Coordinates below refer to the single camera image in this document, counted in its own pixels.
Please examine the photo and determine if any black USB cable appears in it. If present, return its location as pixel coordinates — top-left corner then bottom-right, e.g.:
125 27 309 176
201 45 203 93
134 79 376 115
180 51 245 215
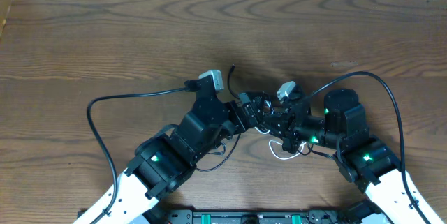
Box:
194 64 315 172

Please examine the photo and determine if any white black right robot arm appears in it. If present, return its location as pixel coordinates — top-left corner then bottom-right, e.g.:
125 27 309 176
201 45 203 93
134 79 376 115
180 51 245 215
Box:
261 89 442 223

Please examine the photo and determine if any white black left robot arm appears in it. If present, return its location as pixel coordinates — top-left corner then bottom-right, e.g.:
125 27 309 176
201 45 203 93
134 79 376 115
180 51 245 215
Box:
76 75 268 223

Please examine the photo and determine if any white USB cable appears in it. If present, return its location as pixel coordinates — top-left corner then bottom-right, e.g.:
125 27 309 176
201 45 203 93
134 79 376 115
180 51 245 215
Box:
254 98 307 160

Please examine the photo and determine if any black right camera cable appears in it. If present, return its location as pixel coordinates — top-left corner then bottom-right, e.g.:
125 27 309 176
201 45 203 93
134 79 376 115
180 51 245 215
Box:
303 70 432 224

